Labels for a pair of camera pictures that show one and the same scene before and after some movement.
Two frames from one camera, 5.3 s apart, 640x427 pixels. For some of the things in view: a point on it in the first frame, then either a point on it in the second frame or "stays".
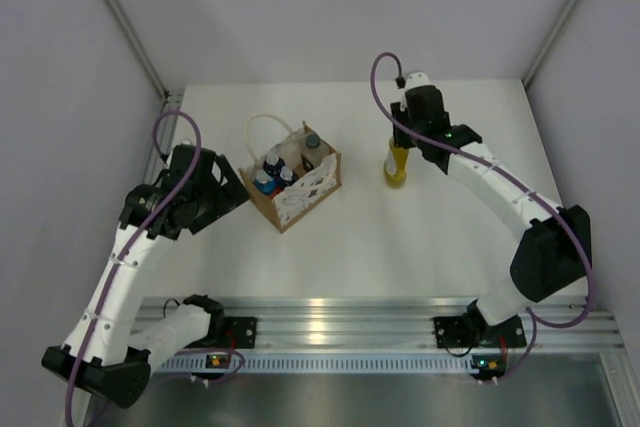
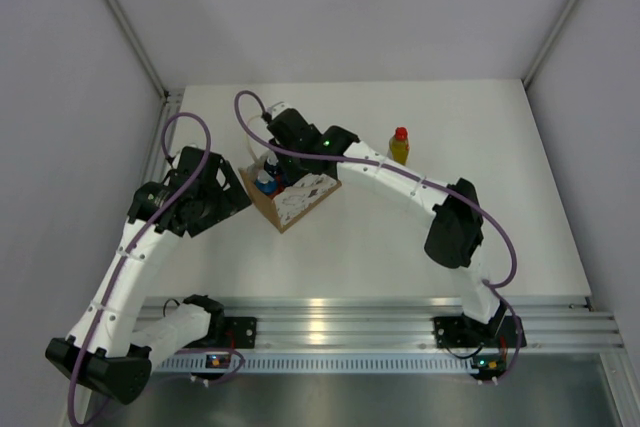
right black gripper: [400, 139] to [291, 175]
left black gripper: [229, 196] stays
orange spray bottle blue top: [264, 182] stays
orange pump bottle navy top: [272, 165] stays
